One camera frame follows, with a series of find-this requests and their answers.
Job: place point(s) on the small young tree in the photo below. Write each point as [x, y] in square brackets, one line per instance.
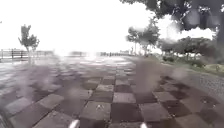
[28, 40]

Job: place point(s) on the robot's own part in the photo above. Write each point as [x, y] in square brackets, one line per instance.
[143, 125]
[73, 124]

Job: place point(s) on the dark wooden rail fence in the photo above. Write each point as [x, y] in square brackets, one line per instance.
[20, 54]

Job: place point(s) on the row of trees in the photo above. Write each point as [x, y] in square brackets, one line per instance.
[186, 30]

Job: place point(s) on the checkered stone tile path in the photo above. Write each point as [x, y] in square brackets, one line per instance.
[110, 86]

